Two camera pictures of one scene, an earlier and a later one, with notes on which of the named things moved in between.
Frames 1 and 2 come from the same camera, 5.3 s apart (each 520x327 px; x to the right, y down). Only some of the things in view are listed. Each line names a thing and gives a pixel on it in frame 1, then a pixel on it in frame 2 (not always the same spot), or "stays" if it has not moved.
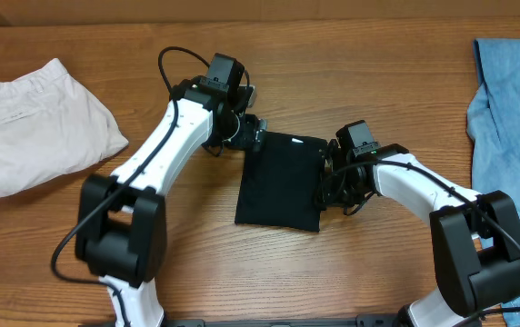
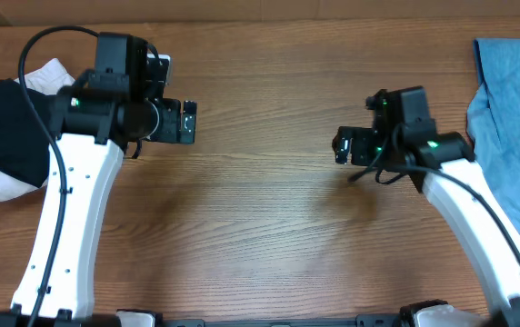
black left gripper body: [248, 133] -> [166, 129]
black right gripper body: [344, 191] -> [369, 151]
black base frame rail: [366, 321] stays
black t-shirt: [281, 184] -> [6, 133]
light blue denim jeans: [508, 118] stays
